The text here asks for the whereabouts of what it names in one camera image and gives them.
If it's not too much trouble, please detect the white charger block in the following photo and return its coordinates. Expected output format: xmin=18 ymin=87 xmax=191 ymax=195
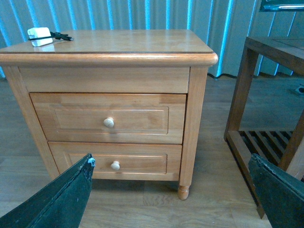
xmin=27 ymin=27 xmax=53 ymax=47

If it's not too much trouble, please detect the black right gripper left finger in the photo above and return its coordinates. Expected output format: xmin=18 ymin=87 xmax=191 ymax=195
xmin=0 ymin=154 xmax=95 ymax=228

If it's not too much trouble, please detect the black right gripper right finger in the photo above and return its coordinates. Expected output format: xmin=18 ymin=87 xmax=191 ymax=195
xmin=248 ymin=154 xmax=304 ymax=228

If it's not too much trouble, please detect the open floor socket box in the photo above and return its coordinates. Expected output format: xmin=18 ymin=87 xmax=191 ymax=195
xmin=291 ymin=84 xmax=304 ymax=96

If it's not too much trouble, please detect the grey pleated curtain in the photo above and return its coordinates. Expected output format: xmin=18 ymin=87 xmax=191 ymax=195
xmin=0 ymin=0 xmax=304 ymax=77

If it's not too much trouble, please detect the black charger cable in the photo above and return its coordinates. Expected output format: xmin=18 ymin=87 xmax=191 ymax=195
xmin=28 ymin=31 xmax=75 ymax=42

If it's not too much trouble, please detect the wooden drawer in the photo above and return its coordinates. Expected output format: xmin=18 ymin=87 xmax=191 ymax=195
xmin=49 ymin=142 xmax=182 ymax=181
xmin=30 ymin=93 xmax=186 ymax=144

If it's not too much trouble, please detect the light wooden nightstand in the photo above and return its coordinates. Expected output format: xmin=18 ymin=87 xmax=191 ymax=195
xmin=0 ymin=30 xmax=218 ymax=200

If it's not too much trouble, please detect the round wooden knob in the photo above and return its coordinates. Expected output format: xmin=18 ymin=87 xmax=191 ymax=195
xmin=103 ymin=117 xmax=114 ymax=128
xmin=111 ymin=161 xmax=120 ymax=171

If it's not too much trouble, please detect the dark wooden side table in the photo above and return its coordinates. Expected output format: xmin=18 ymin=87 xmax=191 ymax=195
xmin=224 ymin=37 xmax=304 ymax=218

